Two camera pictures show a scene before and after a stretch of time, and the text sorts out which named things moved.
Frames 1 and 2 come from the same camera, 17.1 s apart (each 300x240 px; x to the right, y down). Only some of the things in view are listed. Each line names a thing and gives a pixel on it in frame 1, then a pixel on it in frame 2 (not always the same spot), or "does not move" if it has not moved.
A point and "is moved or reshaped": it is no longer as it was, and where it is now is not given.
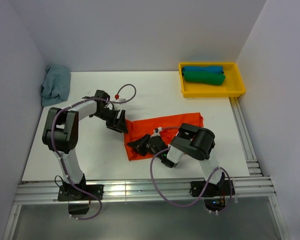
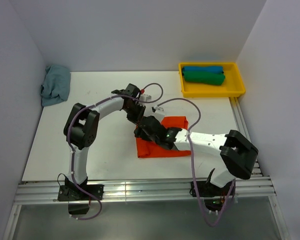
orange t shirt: x=166 y=127 is moved or reshaped
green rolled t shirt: x=210 y=78 does not move
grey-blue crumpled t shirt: x=55 y=87 does not move
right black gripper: x=139 y=146 to x=140 y=132
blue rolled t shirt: x=219 y=69 does not move
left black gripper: x=118 y=124 to x=136 y=119
